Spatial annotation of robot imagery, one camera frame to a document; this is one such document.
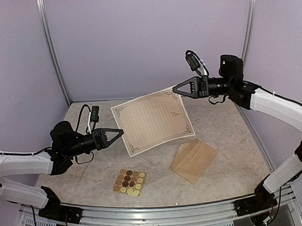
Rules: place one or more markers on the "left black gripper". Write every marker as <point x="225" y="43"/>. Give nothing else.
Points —
<point x="104" y="143"/>

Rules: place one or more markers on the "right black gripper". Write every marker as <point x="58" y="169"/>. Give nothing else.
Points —
<point x="199" y="87"/>

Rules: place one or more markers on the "ornate bordered letter paper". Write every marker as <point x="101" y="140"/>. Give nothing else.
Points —
<point x="152" y="120"/>

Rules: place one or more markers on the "brown kraft envelope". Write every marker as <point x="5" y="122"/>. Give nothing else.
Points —
<point x="191" y="163"/>

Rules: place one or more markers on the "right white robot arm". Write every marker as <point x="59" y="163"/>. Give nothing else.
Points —
<point x="231" y="84"/>

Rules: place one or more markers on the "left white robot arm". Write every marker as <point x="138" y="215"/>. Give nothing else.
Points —
<point x="54" y="160"/>

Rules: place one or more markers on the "round sticker sheet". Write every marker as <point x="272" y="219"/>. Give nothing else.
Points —
<point x="129" y="182"/>

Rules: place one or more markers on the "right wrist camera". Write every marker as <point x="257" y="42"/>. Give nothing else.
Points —
<point x="196" y="64"/>

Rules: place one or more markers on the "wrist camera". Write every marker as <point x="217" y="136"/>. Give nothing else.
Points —
<point x="93" y="119"/>
<point x="196" y="64"/>

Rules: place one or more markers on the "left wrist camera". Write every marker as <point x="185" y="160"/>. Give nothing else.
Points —
<point x="93" y="119"/>

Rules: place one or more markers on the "front aluminium rail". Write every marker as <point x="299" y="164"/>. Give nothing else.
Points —
<point x="230" y="212"/>

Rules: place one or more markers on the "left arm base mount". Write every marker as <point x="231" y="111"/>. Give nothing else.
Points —
<point x="61" y="212"/>

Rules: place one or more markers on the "right aluminium frame post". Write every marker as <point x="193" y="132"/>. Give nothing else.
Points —
<point x="248" y="31"/>

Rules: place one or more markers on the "aluminium frame post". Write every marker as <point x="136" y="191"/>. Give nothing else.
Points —
<point x="248" y="31"/>
<point x="51" y="50"/>

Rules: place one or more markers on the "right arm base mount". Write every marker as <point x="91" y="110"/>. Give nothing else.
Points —
<point x="255" y="202"/>

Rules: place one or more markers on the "left aluminium frame post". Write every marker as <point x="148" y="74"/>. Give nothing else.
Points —
<point x="51" y="50"/>

